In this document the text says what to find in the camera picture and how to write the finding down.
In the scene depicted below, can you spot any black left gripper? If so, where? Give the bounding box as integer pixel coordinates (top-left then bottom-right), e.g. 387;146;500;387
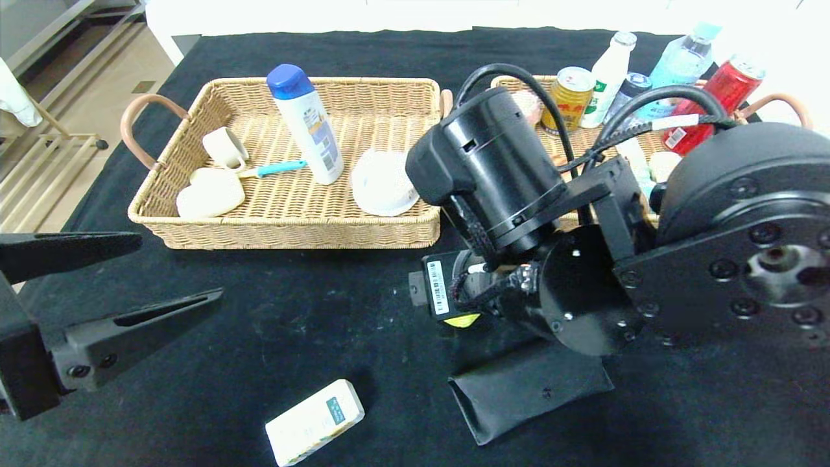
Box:
0;231;224;422

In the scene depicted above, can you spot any white shampoo bottle blue cap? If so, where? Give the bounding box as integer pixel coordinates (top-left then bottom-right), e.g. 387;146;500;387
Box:
267;64;345;186

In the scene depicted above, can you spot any black leather glasses case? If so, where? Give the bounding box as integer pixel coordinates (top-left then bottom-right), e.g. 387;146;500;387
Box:
448;337;615;446

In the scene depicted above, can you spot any wooden wheeled rack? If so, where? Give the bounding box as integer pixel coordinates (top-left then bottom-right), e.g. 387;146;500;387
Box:
0;97;111;234

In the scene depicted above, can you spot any cream heart-shaped box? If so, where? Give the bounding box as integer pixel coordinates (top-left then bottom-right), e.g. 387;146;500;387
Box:
176;167;246;219

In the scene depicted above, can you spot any small cream mug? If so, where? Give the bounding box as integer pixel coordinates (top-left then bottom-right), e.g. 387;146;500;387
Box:
202;127;250;171

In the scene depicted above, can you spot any white hanging cloth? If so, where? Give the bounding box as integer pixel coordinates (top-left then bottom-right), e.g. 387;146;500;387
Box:
0;55;47;129

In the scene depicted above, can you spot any white box with green label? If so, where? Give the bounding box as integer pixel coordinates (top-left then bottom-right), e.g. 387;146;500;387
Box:
265;379;366;467

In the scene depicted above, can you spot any white furniture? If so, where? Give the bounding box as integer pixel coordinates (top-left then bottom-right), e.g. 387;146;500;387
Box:
148;0;830;69

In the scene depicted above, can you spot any white round container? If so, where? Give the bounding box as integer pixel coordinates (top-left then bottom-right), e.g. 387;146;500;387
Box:
351;174;422;217

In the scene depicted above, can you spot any white teacup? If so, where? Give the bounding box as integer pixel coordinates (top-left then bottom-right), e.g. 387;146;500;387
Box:
353;149;416;202

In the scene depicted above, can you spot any pink and yellow cupcake toy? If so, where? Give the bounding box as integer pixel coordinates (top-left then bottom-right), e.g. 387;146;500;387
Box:
512;91;543;127

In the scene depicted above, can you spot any gold energy drink can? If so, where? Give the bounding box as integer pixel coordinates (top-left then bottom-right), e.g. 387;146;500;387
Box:
541;66;595;136

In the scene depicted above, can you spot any green and white snack pack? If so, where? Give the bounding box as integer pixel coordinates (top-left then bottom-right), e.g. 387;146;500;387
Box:
616;136;652;195

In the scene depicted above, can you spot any white milk bottle green label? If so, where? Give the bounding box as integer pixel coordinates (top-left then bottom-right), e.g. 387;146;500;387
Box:
580;31;637;129

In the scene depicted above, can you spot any pale ridged bread loaf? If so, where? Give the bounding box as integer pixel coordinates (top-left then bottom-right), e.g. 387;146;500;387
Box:
648;151;680;184

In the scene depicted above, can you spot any clear water bottle blue cap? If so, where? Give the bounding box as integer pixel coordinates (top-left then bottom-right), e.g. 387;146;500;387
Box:
632;21;722;130

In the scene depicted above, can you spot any tall red drink can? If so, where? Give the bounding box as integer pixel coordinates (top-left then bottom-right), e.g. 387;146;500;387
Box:
661;55;767;156

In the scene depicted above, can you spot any wicker basket with brown handles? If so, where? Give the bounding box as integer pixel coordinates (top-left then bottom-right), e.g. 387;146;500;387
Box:
490;75;812;231
121;77;455;250

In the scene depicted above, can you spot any grey metal shelf frame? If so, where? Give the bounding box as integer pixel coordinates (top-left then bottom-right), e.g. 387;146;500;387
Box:
0;0;148;85

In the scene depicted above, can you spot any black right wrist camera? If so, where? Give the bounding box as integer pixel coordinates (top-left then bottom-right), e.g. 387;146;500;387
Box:
409;252;456;320

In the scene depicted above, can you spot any smooth black right arm cable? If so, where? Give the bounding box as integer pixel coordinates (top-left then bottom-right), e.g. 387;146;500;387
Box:
597;84;741;163
454;63;579;176

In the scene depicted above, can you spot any braided cable with white tag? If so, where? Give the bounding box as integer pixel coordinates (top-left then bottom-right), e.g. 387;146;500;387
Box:
558;114;740;174

